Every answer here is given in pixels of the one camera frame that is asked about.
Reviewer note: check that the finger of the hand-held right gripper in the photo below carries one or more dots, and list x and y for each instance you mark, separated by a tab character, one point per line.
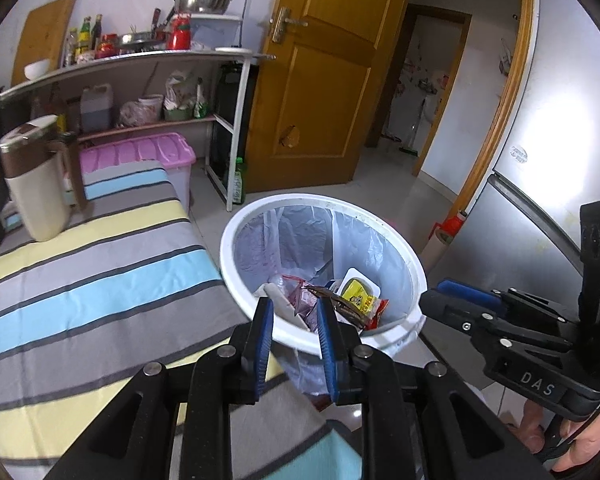
450	310
467	292

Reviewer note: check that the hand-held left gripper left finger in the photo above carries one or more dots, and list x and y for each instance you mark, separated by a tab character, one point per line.
262	345

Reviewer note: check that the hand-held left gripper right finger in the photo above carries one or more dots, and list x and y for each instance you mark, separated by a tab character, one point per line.
327	345

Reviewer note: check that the trash wrappers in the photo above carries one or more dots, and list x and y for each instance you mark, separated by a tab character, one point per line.
347	310

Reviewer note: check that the purple snack packet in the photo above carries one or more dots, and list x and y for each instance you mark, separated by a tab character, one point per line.
302	297

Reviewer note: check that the yellow snack wrapper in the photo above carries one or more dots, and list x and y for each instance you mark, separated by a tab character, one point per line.
367	307

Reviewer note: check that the clear plastic cup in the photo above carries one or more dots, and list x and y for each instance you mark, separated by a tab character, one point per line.
277	282

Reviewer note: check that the white square plastic tub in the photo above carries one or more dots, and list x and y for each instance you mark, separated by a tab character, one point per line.
360	277

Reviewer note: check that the white round trash bin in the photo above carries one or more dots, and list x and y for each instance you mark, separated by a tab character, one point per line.
230	260

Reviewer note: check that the clear plastic bin liner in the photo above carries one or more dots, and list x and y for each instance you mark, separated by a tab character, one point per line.
305	240

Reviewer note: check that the person's right hand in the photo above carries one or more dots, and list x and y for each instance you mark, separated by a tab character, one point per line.
585	445

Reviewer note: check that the silver refrigerator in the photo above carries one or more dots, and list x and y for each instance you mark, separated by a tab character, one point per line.
540	160

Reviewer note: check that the striped tablecloth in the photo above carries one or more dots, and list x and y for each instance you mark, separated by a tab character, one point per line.
105	290

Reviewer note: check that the pink lid storage box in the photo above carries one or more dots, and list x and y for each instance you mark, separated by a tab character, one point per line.
135	152

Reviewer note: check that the wooden door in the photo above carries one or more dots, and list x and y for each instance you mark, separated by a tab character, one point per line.
325	100

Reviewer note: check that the small white tub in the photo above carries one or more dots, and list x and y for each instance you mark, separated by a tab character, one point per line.
151	109

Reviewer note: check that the bundle of plastic bags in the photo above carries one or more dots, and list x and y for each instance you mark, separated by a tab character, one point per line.
185	95

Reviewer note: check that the brown cream lidded jug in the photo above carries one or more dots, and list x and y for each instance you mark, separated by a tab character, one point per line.
37	195

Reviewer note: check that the dark oil jug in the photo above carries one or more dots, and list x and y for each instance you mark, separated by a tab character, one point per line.
96	110

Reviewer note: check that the white kitchen shelf rack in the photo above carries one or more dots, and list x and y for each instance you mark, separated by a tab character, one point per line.
130	58

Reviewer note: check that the clear plastic lidded container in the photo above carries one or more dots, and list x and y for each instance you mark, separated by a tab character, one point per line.
217	32

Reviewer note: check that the red plastic bottle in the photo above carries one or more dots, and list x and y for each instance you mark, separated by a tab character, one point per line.
179	35

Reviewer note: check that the steel pan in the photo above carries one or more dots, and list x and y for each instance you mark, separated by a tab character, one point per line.
140	40

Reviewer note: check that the red jar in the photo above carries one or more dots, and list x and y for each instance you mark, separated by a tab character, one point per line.
106	46

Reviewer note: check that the kitchen knife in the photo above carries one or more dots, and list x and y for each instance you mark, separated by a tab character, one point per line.
155	22

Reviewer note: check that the steel mixing bowl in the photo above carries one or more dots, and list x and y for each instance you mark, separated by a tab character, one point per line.
202	2

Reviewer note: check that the small clear bottle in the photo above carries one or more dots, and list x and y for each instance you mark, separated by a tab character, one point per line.
73	47

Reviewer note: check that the dark sauce bottle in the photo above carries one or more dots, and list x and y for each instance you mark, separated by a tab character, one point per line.
97	32

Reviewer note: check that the white ceramic bowl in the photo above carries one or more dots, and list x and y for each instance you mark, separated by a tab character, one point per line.
37	70

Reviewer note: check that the wooden cutting board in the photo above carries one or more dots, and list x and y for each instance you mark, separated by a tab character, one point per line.
42	40

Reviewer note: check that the wooden door frame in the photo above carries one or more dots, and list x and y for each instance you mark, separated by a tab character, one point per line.
500	110

